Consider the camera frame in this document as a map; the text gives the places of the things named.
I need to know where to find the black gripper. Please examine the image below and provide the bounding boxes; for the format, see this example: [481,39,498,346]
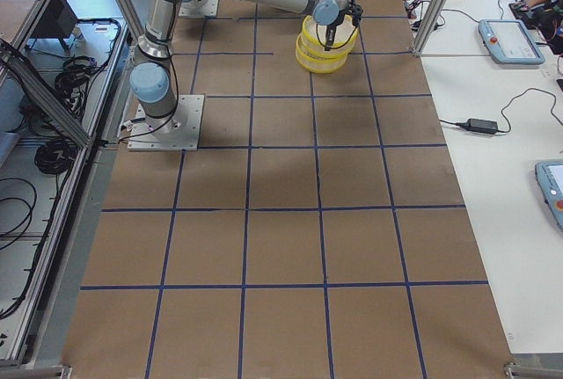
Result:
[323,0,363,51]

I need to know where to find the yellow top steamer layer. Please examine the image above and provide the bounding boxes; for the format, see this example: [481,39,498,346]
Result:
[301,15,358,58]

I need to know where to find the yellow steamer layer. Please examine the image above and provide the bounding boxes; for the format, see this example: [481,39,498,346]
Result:
[295,34,348,74]
[301,15,358,58]

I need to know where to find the yellow bottom steamer layer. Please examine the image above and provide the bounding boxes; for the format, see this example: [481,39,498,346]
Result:
[295,34,348,74]

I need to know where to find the teach pendant upper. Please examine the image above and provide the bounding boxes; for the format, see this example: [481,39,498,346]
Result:
[478,19,545,65]

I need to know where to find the teach pendant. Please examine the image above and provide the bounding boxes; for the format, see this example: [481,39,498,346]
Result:
[535,160,563,229]
[478,19,545,65]

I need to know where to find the black laptop power brick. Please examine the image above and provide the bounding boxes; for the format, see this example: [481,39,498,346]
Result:
[455,118,500,135]

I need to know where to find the teach pendant lower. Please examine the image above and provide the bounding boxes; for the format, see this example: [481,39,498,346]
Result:
[535,160,563,229]

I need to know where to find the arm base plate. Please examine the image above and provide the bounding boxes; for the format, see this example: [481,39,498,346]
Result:
[127,95,204,151]
[179,0,219,18]

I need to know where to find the aluminium frame rail left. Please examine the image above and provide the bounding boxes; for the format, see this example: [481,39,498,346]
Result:
[1,39,91,148]

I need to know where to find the coiled black cables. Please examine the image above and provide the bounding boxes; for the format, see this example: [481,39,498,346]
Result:
[33,136,83,176]

